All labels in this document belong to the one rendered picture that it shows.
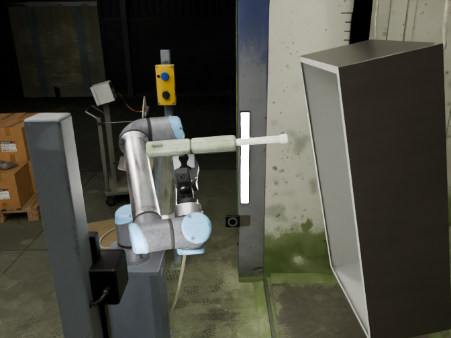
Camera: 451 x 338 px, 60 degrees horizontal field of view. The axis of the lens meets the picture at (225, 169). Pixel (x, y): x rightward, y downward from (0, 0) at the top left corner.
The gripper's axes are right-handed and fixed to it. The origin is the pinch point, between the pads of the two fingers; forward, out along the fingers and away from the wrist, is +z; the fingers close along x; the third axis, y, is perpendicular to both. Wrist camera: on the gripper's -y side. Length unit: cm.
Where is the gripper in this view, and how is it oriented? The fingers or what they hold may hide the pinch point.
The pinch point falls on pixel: (182, 147)
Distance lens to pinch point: 139.2
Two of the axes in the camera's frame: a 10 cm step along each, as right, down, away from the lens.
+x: 9.9, -1.1, -0.1
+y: 0.4, 3.4, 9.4
